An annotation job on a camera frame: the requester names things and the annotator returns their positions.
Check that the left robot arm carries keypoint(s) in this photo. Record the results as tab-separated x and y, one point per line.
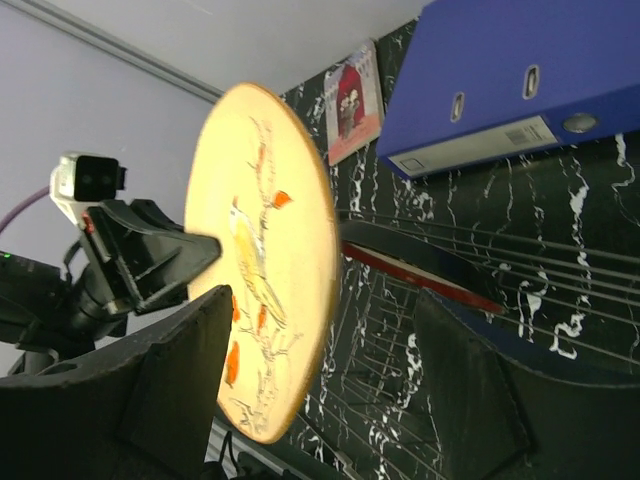
33	296

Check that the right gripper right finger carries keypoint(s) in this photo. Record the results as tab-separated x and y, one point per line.
508	409

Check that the red illustrated booklet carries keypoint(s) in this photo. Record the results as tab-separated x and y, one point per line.
354	107

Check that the blue ring binder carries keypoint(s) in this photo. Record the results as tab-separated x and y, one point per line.
483	80

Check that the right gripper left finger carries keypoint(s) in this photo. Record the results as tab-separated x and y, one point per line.
139	408

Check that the black wire dish rack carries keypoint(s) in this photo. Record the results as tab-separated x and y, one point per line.
370	415

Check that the cream floral plate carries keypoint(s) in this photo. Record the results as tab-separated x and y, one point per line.
259	186

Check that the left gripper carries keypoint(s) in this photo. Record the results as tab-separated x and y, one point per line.
139	261

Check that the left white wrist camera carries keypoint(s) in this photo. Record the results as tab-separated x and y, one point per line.
82	180

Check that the red rimmed cream plate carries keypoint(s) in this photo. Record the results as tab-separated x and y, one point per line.
420	264

